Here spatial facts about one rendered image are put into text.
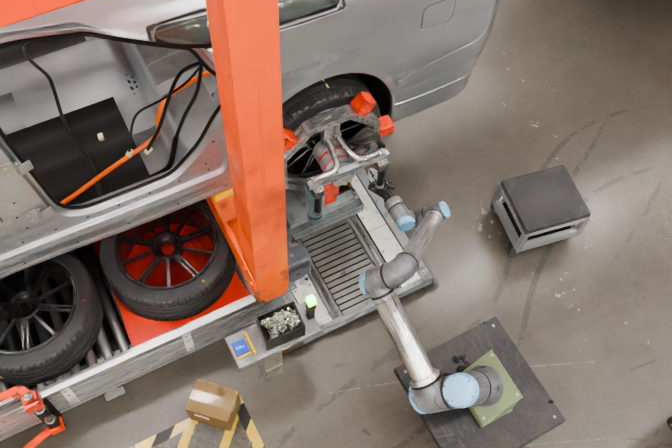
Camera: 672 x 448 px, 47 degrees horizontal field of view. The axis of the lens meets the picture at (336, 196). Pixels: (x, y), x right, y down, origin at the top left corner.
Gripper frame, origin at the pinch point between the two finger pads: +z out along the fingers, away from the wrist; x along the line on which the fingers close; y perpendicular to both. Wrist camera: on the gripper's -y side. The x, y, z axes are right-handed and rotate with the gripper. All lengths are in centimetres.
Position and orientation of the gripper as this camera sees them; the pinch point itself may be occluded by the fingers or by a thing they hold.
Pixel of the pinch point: (369, 170)
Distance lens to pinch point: 401.2
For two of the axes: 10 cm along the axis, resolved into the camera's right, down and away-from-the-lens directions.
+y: 6.0, 1.0, 7.9
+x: 6.5, -6.3, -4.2
